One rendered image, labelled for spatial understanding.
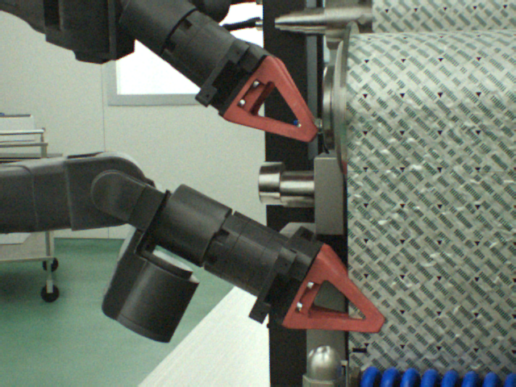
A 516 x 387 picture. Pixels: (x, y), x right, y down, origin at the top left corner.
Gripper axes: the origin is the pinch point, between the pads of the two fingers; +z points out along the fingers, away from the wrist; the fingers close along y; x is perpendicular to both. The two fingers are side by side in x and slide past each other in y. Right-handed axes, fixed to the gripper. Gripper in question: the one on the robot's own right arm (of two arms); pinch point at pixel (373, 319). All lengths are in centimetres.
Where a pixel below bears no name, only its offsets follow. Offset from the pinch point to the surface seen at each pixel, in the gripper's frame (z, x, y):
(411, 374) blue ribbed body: 4.5, -1.7, 2.9
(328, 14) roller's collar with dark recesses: -18.1, 20.0, -28.3
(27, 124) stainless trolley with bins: -195, -114, -409
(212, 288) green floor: -66, -159, -440
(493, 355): 9.7, 2.1, 0.3
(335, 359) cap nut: -1.5, -1.9, 7.5
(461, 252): 3.6, 8.5, 0.3
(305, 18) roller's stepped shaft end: -20.5, 18.6, -29.9
